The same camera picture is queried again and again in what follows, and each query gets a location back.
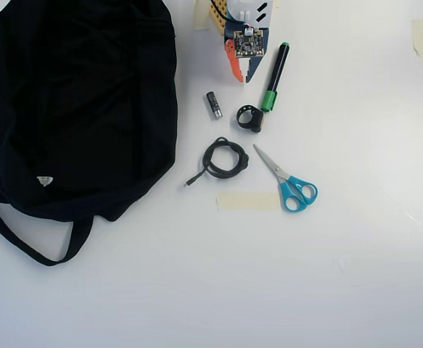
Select black marker green cap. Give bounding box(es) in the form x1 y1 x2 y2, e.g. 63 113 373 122
260 41 291 113

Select blue handled scissors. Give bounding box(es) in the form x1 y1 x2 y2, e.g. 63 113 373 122
252 144 319 213

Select black cable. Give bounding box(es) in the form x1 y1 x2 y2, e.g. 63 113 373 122
184 136 250 189

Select short masking tape strip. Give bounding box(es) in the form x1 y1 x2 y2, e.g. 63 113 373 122
192 0 212 30

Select torn masking tape strip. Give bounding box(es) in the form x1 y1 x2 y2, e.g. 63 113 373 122
411 18 423 62

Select black AA battery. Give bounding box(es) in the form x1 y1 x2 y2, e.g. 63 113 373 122
206 91 223 120

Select black plastic ring strap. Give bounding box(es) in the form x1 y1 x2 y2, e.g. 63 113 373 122
236 104 265 133

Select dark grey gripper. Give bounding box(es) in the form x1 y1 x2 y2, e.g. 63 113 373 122
223 21 271 83

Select bare camera circuit board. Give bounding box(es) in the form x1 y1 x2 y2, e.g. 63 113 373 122
232 28 266 58

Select long masking tape strip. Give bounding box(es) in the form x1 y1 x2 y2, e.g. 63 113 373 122
216 192 281 212

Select black fabric bag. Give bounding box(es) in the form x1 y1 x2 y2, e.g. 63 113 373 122
0 0 179 268

